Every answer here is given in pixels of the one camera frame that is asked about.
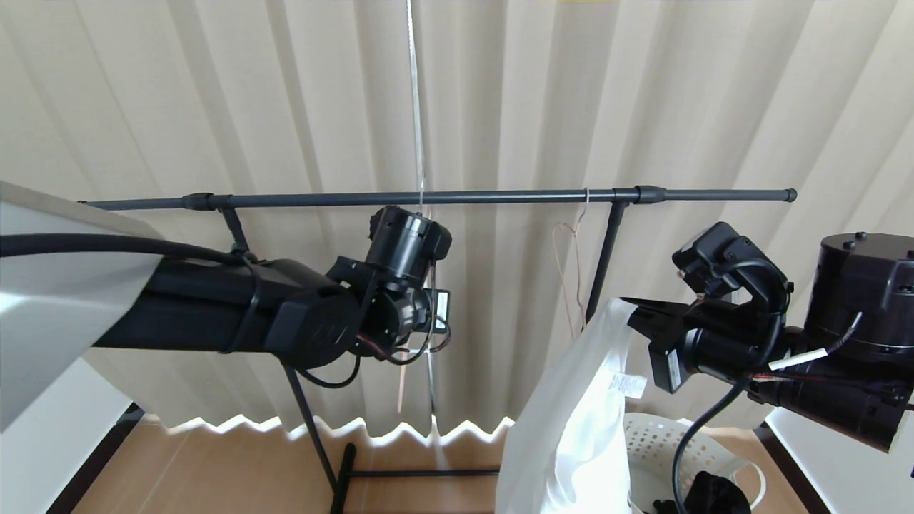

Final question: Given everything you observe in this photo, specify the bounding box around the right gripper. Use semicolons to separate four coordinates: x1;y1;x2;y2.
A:
646;313;811;395

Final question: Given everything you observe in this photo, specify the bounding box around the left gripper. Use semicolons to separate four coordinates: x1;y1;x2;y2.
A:
368;282;452;352

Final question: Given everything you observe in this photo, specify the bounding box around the black garment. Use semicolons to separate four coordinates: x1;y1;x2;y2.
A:
653;471;752;514

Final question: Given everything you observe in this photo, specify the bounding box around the white printed t-shirt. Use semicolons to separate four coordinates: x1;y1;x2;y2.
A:
495;298;651;514

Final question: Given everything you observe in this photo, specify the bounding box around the white laundry basket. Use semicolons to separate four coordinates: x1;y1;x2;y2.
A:
625;413;767;514

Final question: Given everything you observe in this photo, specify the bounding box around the black clothes rack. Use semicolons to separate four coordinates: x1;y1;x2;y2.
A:
80;186;798;514

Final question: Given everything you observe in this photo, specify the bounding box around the beige curtain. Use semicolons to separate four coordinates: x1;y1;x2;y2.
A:
0;0;914;438

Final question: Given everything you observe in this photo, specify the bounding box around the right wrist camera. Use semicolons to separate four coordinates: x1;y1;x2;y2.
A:
671;221;761;302

